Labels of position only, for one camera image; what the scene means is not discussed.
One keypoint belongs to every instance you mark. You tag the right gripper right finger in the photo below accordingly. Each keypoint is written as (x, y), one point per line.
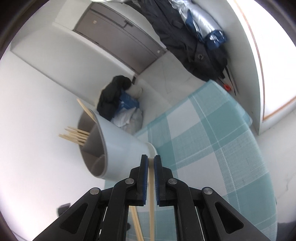
(200, 214)

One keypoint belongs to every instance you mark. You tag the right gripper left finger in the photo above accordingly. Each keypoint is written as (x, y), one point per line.
(101, 214)

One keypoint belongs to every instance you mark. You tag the grey utensil holder cup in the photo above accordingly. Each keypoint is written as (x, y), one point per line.
(109, 152)

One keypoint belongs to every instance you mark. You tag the wooden chopstick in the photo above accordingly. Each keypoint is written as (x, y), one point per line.
(75, 135)
(136, 223)
(151, 198)

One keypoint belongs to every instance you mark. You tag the wooden chopstick on table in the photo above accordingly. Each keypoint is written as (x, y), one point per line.
(136, 223)

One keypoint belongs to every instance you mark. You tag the teal checked tablecloth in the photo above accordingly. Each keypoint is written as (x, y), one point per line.
(206, 140)

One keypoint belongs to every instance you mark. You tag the wooden chopstick in holder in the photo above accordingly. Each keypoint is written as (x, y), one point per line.
(75, 135)

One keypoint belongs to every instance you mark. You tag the white plastic bags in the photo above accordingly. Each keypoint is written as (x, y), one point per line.
(129, 120)

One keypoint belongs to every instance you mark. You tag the black clothes pile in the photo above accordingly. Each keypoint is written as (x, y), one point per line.
(109, 97)

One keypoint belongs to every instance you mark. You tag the blue box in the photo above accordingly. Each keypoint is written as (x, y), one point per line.
(127, 102)

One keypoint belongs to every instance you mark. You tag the black coat hanging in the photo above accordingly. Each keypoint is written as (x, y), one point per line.
(195, 57)

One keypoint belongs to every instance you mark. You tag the grey door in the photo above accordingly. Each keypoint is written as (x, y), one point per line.
(119, 36)

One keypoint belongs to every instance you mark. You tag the silver folded umbrella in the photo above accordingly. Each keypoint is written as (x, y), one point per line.
(200, 23)

